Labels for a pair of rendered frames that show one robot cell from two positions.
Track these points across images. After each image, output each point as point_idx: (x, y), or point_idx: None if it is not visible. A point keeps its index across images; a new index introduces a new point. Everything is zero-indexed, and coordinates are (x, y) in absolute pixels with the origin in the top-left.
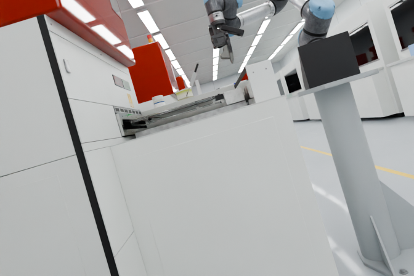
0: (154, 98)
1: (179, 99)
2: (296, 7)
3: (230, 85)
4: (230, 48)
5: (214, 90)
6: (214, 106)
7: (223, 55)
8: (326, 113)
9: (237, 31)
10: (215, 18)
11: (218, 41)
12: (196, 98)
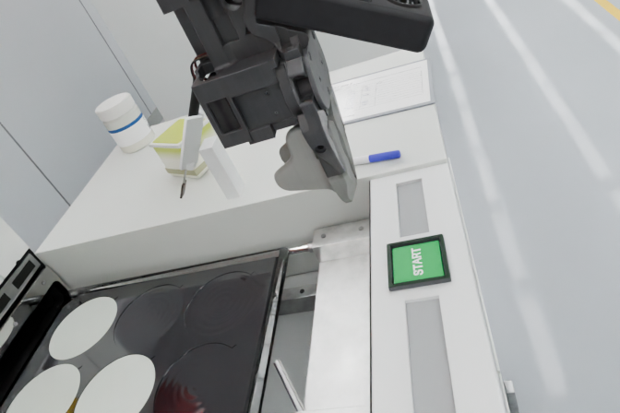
0: (102, 119)
1: (170, 169)
2: None
3: (355, 164)
4: (327, 159)
5: (286, 197)
6: (292, 243)
7: (293, 182)
8: None
9: (380, 35)
10: None
11: (244, 116)
12: (219, 221)
